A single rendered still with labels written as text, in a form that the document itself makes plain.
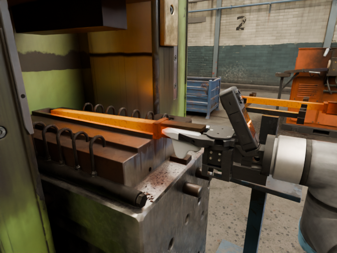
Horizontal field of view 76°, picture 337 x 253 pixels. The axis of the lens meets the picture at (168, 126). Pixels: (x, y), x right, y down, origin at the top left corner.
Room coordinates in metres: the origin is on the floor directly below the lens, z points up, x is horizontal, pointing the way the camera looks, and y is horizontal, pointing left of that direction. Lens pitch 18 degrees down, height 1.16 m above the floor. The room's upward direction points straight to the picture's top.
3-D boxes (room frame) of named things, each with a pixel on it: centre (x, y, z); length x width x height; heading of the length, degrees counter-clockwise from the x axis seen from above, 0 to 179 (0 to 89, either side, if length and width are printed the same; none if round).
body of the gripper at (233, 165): (0.37, -0.13, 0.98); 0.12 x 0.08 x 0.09; 62
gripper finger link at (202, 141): (0.38, -0.06, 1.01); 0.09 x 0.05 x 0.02; 65
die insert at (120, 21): (0.57, 0.24, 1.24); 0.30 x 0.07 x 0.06; 62
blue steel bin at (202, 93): (4.58, -0.41, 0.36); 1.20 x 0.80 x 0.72; 64
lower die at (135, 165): (0.53, 0.22, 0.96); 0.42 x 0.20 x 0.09; 62
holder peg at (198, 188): (0.42, -0.05, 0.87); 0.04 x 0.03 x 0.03; 62
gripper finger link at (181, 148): (0.40, -0.02, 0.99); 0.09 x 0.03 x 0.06; 65
